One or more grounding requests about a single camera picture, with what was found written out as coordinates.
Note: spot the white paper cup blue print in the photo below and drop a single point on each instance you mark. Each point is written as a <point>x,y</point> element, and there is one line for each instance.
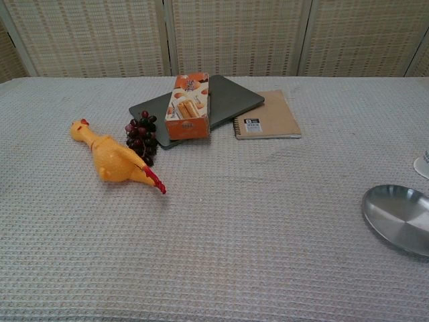
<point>423,164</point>

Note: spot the silver metal plate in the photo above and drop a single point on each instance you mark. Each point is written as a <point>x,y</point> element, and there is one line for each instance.
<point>399,218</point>

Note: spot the grey waffle weave tablecloth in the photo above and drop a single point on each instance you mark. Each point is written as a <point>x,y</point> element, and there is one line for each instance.
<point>214,218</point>

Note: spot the orange egg roll box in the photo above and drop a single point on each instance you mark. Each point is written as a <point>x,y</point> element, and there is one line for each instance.
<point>189,107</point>

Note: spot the dark grey closed laptop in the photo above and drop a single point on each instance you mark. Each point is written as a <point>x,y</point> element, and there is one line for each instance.
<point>231,99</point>

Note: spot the brown spiral notebook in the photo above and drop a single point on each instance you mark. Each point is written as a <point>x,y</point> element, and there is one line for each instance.
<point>271,115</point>

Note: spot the dark red grape bunch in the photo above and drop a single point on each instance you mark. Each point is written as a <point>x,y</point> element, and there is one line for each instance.
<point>142,134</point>

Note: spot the yellow rubber chicken toy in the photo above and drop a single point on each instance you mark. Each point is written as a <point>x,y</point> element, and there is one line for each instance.
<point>110,159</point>

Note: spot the woven bamboo folding screen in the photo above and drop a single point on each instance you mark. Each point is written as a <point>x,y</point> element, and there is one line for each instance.
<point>234,37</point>

